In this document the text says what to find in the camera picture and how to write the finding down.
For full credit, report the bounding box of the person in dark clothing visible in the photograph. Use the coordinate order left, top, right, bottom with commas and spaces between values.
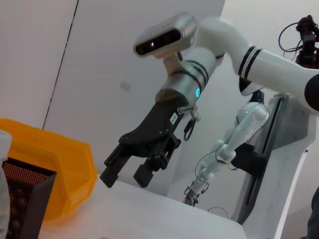
308, 185, 319, 239

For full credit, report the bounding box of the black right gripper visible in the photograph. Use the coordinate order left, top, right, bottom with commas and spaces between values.
99, 98, 189, 188

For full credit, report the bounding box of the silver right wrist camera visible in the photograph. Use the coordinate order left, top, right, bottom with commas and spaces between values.
133, 12, 198, 75

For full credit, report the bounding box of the black mesh pen holder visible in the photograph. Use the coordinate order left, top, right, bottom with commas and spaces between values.
0, 158, 57, 239

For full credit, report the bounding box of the yellow plastic bin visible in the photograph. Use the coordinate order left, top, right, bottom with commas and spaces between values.
0, 118, 98, 222

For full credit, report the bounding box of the clear green-label water bottle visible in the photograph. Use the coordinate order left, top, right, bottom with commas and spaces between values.
0, 130, 13, 235

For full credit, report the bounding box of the white robot lifting column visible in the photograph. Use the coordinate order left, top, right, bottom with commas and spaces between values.
230, 93, 319, 239

